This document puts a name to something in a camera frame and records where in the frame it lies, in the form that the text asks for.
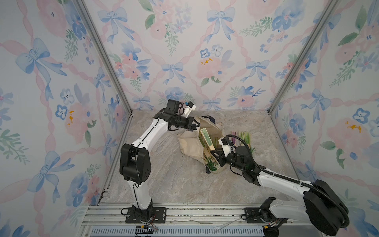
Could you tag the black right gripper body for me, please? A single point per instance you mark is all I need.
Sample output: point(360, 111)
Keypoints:
point(230, 160)

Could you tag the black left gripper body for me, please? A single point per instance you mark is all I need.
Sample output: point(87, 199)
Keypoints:
point(183, 123)

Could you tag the green bamboo folding fan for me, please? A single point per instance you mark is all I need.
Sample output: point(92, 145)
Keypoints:
point(252, 149)
point(242, 137)

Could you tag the beige tote bag navy handles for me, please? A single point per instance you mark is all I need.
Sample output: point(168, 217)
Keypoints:
point(190, 144)

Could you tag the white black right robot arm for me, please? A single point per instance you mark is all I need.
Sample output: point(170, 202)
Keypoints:
point(313, 202)

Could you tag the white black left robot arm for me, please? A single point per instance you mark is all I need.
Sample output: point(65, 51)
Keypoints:
point(135, 164)

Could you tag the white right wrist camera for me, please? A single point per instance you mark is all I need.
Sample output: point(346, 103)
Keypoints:
point(227, 146)

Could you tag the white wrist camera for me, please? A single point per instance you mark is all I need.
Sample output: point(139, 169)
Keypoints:
point(188, 108)
point(227, 146)

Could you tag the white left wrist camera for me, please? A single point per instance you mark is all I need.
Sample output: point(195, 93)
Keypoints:
point(188, 108)

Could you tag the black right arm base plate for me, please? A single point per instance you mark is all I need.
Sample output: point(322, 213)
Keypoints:
point(252, 215)

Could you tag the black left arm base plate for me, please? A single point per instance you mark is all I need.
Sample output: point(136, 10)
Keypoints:
point(151, 215)

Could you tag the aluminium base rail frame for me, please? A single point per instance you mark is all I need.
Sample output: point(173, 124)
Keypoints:
point(185, 220)

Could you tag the aluminium corner post left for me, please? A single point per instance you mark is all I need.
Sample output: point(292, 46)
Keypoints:
point(89, 24)

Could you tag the aluminium corner post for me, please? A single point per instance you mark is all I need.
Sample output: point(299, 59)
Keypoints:
point(316, 32)
point(89, 24)

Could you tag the aluminium corner post right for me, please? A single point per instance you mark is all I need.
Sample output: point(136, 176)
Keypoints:
point(316, 32)

